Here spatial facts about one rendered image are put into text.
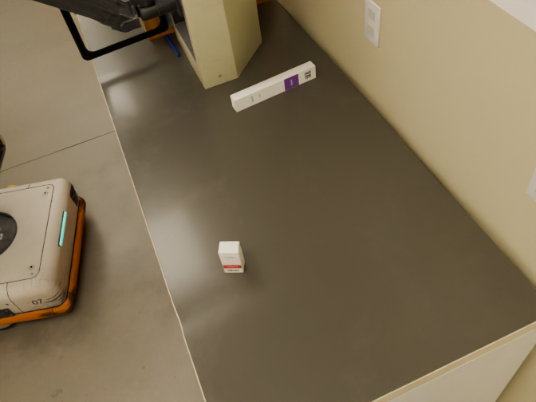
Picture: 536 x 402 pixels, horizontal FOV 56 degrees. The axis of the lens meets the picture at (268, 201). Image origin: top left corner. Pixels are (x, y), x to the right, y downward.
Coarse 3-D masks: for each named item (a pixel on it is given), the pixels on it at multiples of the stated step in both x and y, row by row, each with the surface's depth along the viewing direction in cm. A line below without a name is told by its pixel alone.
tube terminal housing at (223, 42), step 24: (192, 0) 136; (216, 0) 139; (240, 0) 149; (192, 24) 141; (216, 24) 144; (240, 24) 153; (216, 48) 149; (240, 48) 157; (216, 72) 155; (240, 72) 161
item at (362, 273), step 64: (128, 64) 172; (256, 64) 163; (320, 64) 160; (128, 128) 151; (192, 128) 147; (256, 128) 144; (320, 128) 141; (384, 128) 138; (192, 192) 132; (256, 192) 129; (320, 192) 127; (384, 192) 124; (448, 192) 122; (192, 256) 119; (256, 256) 117; (320, 256) 115; (384, 256) 113; (448, 256) 111; (192, 320) 109; (256, 320) 107; (320, 320) 105; (384, 320) 103; (448, 320) 102; (512, 320) 100; (256, 384) 98; (320, 384) 97; (384, 384) 95
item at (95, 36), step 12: (84, 24) 158; (96, 24) 160; (144, 24) 167; (156, 24) 169; (72, 36) 159; (84, 36) 161; (96, 36) 163; (108, 36) 164; (120, 36) 166; (132, 36) 168; (96, 48) 165
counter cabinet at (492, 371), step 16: (528, 336) 104; (496, 352) 103; (512, 352) 109; (528, 352) 115; (464, 368) 103; (480, 368) 108; (496, 368) 114; (512, 368) 121; (432, 384) 102; (448, 384) 107; (464, 384) 113; (480, 384) 119; (496, 384) 126; (400, 400) 101; (416, 400) 106; (432, 400) 111; (448, 400) 118; (464, 400) 125; (480, 400) 133
